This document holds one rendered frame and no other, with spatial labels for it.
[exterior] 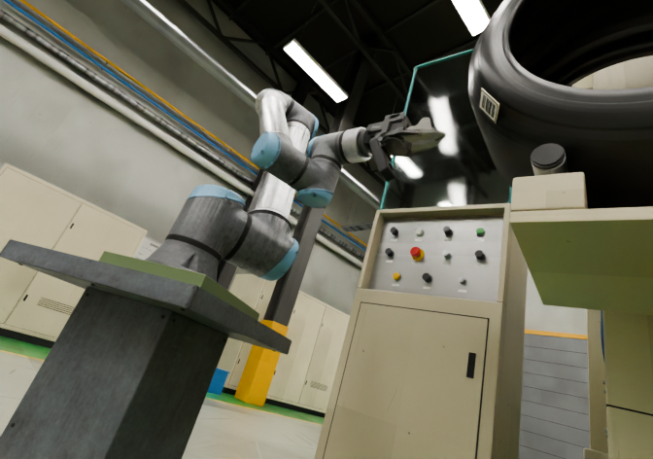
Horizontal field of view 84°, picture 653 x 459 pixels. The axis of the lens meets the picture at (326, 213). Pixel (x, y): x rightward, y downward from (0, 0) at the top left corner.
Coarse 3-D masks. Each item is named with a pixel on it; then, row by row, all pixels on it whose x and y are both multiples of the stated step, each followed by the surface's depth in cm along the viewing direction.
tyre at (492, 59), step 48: (528, 0) 72; (576, 0) 84; (624, 0) 83; (480, 48) 73; (528, 48) 90; (576, 48) 92; (624, 48) 87; (528, 96) 60; (576, 96) 55; (624, 96) 51; (528, 144) 60; (576, 144) 54; (624, 144) 50; (624, 192) 55
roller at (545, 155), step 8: (544, 144) 55; (552, 144) 54; (536, 152) 55; (544, 152) 54; (552, 152) 53; (560, 152) 53; (536, 160) 54; (544, 160) 53; (552, 160) 53; (560, 160) 52; (536, 168) 55; (544, 168) 53; (552, 168) 53; (560, 168) 53
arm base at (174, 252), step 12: (168, 240) 91; (180, 240) 89; (192, 240) 90; (156, 252) 88; (168, 252) 87; (180, 252) 87; (192, 252) 89; (204, 252) 90; (216, 252) 93; (168, 264) 85; (180, 264) 85; (192, 264) 88; (204, 264) 89; (216, 264) 94; (216, 276) 94
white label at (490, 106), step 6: (480, 96) 67; (486, 96) 65; (480, 102) 68; (486, 102) 66; (492, 102) 64; (480, 108) 69; (486, 108) 67; (492, 108) 65; (498, 108) 63; (486, 114) 67; (492, 114) 65; (492, 120) 66
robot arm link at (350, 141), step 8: (360, 128) 94; (344, 136) 95; (352, 136) 93; (344, 144) 94; (352, 144) 93; (344, 152) 95; (352, 152) 94; (360, 152) 94; (352, 160) 96; (360, 160) 96
